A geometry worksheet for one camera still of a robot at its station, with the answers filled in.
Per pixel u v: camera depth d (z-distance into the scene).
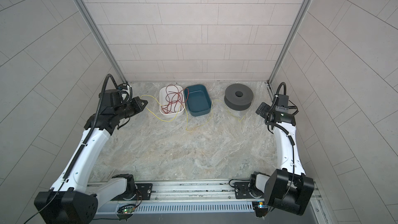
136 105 0.64
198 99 1.04
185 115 0.99
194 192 0.72
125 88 0.66
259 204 0.69
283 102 0.58
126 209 0.64
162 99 1.03
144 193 0.71
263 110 0.72
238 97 1.02
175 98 1.06
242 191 0.71
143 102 0.71
